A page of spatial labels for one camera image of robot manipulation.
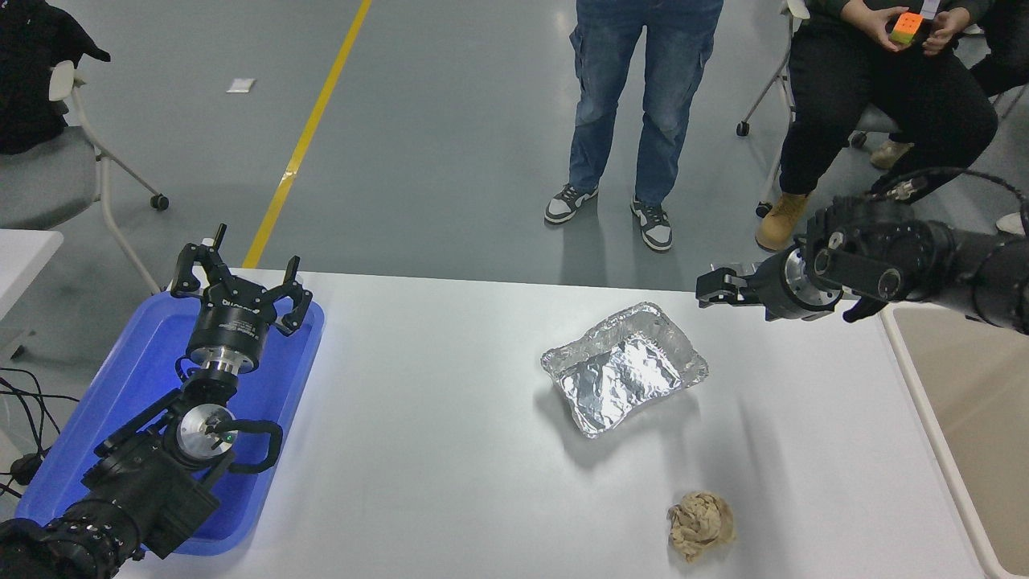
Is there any crumpled tan paper ball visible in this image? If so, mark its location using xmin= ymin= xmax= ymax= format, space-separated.
xmin=666 ymin=491 xmax=736 ymax=564

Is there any colourful puzzle cube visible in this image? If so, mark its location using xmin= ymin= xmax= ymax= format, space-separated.
xmin=888 ymin=11 xmax=925 ymax=47

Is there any grey chair with white frame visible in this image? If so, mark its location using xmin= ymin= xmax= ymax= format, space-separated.
xmin=0 ymin=60 xmax=171 ymax=294

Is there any foil tray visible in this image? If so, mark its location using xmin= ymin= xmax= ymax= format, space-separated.
xmin=540 ymin=302 xmax=710 ymax=439

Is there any black garment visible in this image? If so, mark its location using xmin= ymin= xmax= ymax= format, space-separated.
xmin=0 ymin=0 xmax=112 ymax=155

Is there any seated person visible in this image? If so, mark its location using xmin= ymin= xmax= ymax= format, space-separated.
xmin=756 ymin=0 xmax=1000 ymax=252

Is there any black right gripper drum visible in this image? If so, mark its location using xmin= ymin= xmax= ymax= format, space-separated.
xmin=752 ymin=249 xmax=801 ymax=322

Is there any standing person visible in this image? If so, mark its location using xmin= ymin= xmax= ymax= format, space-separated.
xmin=544 ymin=0 xmax=724 ymax=253

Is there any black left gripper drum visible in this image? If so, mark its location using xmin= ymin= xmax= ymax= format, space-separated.
xmin=186 ymin=286 xmax=280 ymax=360

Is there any blue plastic tray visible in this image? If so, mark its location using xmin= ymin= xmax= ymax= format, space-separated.
xmin=14 ymin=289 xmax=326 ymax=557

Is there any black cable bundle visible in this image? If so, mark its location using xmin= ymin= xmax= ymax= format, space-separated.
xmin=0 ymin=368 xmax=81 ymax=499

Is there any large pale bin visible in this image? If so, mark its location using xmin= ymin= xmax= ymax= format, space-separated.
xmin=879 ymin=301 xmax=1029 ymax=579

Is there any seated person's left hand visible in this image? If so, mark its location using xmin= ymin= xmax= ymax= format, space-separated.
xmin=923 ymin=8 xmax=972 ymax=55

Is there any seated person's right hand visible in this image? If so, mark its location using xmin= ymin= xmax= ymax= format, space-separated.
xmin=842 ymin=0 xmax=909 ymax=53

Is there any white side table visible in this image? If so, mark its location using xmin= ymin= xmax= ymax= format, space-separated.
xmin=0 ymin=229 xmax=65 ymax=359

